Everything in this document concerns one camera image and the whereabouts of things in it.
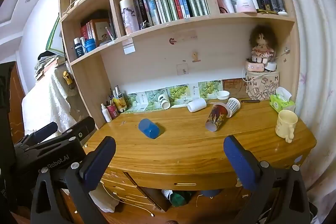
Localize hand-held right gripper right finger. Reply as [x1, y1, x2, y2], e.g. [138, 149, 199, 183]
[223, 135, 312, 224]

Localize pink dotted case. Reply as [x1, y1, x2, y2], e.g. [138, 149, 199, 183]
[245, 59, 265, 72]

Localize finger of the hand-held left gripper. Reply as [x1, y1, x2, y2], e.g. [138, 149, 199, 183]
[25, 122, 59, 145]
[55, 116, 96, 143]

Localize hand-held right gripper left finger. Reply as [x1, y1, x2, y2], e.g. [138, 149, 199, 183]
[30, 136, 117, 224]

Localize blue jar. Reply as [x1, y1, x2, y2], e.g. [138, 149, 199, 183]
[85, 39, 97, 52]

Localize curly haired rag doll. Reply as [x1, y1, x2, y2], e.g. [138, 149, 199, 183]
[249, 25, 278, 65]

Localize green framed picture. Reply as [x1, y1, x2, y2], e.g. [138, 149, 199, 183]
[46, 14, 65, 56]

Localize letter patterned storage box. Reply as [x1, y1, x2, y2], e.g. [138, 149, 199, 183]
[245, 70, 281, 101]

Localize brown printed card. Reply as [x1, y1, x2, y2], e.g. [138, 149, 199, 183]
[223, 79, 247, 98]

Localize blue cup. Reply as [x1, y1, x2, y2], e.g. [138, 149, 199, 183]
[138, 118, 160, 139]

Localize clear wall hook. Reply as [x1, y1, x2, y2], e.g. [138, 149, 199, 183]
[176, 63, 189, 75]

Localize yellow toy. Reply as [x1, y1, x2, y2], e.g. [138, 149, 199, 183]
[62, 71, 73, 88]

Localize yellow label bottle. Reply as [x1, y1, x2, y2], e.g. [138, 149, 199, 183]
[115, 93, 128, 112]

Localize cream printed box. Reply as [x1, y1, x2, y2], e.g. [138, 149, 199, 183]
[89, 19, 112, 47]

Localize red printed cup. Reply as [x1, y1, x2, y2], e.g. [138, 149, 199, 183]
[205, 102, 228, 132]

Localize white cup with dark label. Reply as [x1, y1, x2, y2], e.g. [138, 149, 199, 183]
[158, 95, 172, 110]

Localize white lace cloth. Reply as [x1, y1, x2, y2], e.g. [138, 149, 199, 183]
[21, 70, 79, 135]

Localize brown wooden door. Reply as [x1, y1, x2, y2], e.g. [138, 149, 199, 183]
[8, 61, 27, 143]

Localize pale yellow mug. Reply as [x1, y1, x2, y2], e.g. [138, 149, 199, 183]
[275, 110, 298, 144]

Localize leaf print card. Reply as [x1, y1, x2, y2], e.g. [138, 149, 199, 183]
[127, 93, 149, 112]
[198, 80, 223, 100]
[146, 88, 168, 110]
[168, 84, 190, 106]

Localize green tissue box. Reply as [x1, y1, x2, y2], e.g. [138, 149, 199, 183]
[269, 87, 296, 113]

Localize checkered cup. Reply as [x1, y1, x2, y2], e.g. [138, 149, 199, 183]
[226, 97, 241, 118]

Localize red pen holder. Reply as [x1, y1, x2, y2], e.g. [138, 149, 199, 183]
[106, 104, 119, 119]

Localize row of green spined books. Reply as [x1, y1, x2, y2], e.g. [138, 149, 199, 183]
[130, 0, 210, 26]

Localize white floral curtain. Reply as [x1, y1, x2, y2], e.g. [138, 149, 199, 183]
[268, 0, 336, 214]

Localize pink round jar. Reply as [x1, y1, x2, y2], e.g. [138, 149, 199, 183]
[236, 0, 258, 14]

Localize green bag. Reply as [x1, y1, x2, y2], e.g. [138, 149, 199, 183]
[171, 191, 192, 207]

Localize plain white cup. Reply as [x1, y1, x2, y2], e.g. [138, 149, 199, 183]
[188, 98, 207, 112]

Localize red books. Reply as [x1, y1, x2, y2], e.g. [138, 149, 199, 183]
[80, 21, 96, 41]

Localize wooden desk with drawers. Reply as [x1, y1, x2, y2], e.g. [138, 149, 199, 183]
[84, 99, 318, 224]

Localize white spray bottle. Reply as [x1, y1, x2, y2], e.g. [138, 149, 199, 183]
[101, 103, 113, 123]

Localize stack of papers and books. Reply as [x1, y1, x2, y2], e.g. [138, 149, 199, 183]
[34, 53, 66, 81]

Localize white floral thermos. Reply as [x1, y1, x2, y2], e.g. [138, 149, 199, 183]
[119, 0, 140, 35]

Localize white paper label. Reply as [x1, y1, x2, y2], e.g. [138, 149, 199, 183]
[122, 39, 136, 54]

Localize wooden bookshelf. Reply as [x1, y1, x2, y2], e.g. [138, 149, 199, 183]
[56, 0, 301, 130]

